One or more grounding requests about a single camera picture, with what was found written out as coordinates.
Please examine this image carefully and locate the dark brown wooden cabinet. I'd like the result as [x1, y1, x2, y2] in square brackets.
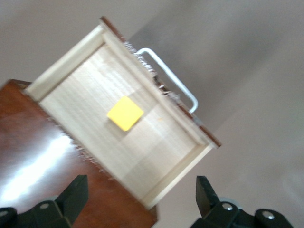
[0, 79, 159, 228]

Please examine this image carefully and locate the yellow block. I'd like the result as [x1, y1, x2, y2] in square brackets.
[106, 96, 145, 132]

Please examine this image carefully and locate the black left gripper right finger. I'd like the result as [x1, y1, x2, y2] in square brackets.
[192, 175, 295, 228]

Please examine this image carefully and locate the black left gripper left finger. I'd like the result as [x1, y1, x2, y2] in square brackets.
[0, 174, 89, 228]

